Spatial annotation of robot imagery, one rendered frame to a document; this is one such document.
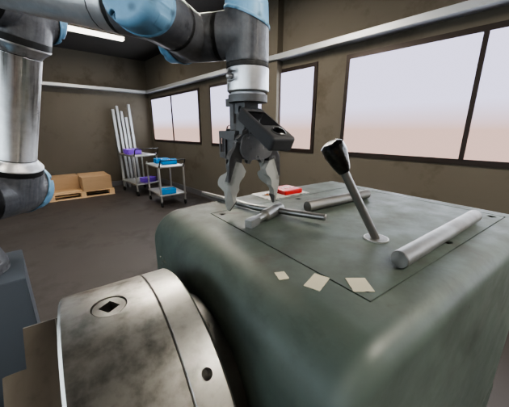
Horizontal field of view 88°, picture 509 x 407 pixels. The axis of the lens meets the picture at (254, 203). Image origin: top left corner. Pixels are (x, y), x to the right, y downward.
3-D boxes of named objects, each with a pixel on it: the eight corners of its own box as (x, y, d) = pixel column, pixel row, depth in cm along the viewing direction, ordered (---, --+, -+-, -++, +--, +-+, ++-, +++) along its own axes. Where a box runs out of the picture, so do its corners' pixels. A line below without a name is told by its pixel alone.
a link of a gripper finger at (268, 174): (269, 190, 61) (255, 154, 56) (287, 195, 56) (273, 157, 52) (259, 198, 60) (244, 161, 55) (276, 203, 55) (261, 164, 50)
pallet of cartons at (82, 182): (107, 187, 669) (103, 170, 657) (116, 193, 610) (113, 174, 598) (45, 195, 589) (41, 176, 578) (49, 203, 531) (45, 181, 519)
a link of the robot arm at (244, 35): (228, 9, 49) (273, 4, 47) (229, 74, 52) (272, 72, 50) (212, -12, 42) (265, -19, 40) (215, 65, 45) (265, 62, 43)
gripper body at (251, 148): (250, 158, 58) (249, 99, 55) (275, 162, 51) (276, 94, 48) (218, 161, 54) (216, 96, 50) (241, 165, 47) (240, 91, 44)
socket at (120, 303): (136, 322, 30) (133, 301, 29) (111, 344, 27) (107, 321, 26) (114, 314, 31) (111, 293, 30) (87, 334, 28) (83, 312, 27)
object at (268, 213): (254, 232, 43) (284, 213, 53) (253, 219, 43) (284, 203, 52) (242, 229, 44) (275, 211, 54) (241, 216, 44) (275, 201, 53)
